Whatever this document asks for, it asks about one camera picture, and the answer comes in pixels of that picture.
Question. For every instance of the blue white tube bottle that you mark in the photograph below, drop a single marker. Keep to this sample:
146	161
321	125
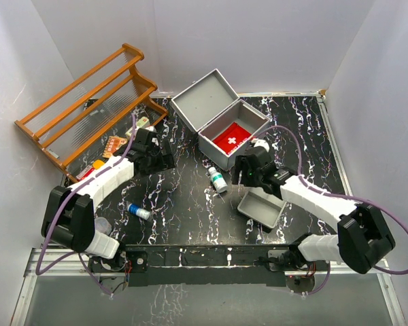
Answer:
139	212

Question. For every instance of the grey divider tray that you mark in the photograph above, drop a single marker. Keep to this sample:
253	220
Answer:
261	207

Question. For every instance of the red white small box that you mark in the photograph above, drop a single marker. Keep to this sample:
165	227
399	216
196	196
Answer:
84	173

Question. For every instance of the white medicine box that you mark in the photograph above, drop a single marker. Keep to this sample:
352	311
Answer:
143	122

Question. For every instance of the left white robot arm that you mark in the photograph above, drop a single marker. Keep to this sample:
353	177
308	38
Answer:
69	219

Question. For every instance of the red first aid pouch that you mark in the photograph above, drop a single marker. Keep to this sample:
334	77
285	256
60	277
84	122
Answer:
233	137

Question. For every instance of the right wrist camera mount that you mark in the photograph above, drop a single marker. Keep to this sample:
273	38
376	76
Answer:
256	143

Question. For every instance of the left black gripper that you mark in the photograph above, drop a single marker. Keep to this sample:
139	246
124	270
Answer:
165	161

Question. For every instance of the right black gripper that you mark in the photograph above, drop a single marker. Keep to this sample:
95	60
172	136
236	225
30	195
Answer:
241	166

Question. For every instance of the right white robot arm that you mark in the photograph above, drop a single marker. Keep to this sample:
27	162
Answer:
362	235

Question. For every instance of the wooden shelf rack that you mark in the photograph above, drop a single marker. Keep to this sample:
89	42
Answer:
68	124

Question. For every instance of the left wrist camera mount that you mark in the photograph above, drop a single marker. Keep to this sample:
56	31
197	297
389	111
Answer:
153	134

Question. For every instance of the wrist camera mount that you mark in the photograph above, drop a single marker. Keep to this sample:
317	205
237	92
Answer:
256	143
153	134

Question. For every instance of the brown glass bottle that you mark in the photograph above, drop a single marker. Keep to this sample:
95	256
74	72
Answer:
98	164

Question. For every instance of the grey metal case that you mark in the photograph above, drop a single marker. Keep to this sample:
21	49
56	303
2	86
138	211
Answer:
208	107

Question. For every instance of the clear plastic cup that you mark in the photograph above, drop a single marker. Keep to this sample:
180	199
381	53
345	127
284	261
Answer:
103	225

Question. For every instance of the white green-label pill bottle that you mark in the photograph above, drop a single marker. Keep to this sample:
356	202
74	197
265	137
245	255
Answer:
217	180

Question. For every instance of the black base frame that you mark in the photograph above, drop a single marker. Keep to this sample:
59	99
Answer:
217	264

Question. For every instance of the orange patterned packet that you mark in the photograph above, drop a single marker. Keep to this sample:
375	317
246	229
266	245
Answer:
113	144

